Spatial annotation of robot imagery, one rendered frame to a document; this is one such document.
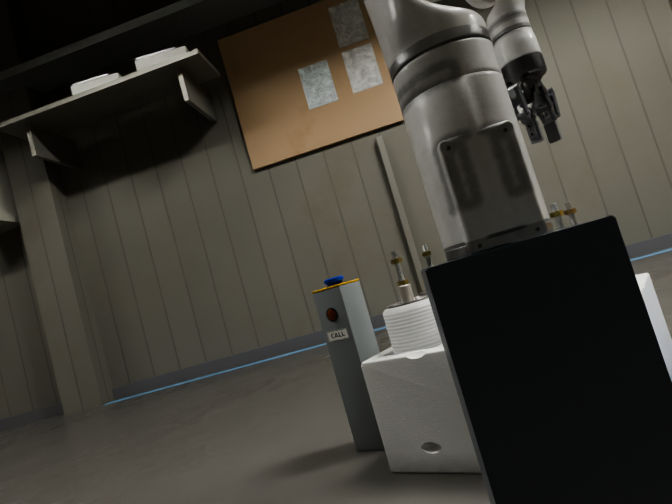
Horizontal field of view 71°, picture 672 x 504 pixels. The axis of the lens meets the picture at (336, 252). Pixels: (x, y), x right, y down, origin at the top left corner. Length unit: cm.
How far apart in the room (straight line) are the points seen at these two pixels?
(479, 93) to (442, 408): 47
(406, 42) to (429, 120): 7
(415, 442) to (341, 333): 24
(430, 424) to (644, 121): 303
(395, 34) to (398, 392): 52
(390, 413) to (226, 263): 269
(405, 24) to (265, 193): 293
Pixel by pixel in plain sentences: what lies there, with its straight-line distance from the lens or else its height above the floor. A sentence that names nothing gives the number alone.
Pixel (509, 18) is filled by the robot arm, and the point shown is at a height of 68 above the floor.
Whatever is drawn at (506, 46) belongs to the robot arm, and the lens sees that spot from 97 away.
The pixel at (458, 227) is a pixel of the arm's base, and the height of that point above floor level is 32.
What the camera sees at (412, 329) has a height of 21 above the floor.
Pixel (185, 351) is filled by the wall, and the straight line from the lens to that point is 353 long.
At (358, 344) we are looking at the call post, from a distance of 89.
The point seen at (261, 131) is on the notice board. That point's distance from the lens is 340.
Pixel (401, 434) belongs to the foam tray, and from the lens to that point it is 79.
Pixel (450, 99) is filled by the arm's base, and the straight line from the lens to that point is 41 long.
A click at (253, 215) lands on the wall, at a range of 332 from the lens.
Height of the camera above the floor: 30
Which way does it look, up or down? 5 degrees up
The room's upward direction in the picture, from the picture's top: 16 degrees counter-clockwise
